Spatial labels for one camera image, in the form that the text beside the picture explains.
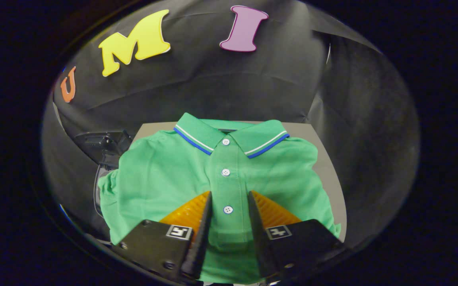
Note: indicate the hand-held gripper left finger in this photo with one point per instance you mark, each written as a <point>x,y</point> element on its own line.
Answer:
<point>203,234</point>

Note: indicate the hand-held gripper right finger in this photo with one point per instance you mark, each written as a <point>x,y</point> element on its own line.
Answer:
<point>257,234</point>

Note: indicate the green polo shirt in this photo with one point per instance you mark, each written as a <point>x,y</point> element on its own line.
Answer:
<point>165,178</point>

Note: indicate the grey washing machine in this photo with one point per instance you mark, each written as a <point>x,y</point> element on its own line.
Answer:
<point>97,186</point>

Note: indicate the dark washing machine lid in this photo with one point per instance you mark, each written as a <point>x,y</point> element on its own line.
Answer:
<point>101,141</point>

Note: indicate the beige cabinet with dark top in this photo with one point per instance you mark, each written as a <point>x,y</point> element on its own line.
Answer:
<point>332,186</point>

